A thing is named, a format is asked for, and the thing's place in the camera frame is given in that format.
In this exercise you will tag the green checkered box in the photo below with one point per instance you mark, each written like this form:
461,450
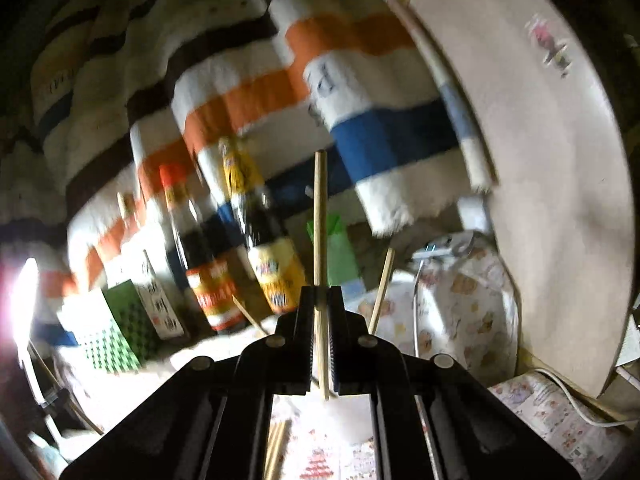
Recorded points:
110,330

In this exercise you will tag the green drink carton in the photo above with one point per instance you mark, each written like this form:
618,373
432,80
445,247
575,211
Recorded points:
340,255

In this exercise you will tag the bright LED light bar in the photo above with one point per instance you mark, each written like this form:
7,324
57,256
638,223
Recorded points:
20,310

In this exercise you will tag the single bamboo chopstick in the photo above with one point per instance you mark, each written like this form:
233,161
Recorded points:
382,285
321,210
250,316

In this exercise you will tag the pile of bamboo chopsticks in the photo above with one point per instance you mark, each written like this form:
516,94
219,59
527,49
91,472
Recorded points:
277,450

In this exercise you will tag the white power strip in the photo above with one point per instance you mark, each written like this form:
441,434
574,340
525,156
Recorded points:
445,247

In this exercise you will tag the bear printed cloth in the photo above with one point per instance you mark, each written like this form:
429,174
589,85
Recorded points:
465,300

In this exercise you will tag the clear cooking wine bottle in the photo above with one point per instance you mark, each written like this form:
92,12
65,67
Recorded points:
160,305

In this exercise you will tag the colourful sticker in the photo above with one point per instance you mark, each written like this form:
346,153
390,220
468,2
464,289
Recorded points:
550,45

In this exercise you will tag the striped white orange blue blanket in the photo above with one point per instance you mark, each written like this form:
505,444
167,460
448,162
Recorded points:
350,40

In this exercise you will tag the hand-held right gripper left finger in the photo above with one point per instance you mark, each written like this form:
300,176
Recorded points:
302,340

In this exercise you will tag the dark vinegar bottle red cap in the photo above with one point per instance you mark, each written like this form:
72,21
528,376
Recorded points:
210,280

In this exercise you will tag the round beige board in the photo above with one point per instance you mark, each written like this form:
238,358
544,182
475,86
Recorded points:
525,160

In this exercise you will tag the dark sauce bottle yellow label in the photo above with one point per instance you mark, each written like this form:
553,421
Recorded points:
272,270

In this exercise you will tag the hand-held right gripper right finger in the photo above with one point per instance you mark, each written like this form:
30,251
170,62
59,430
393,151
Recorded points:
345,340

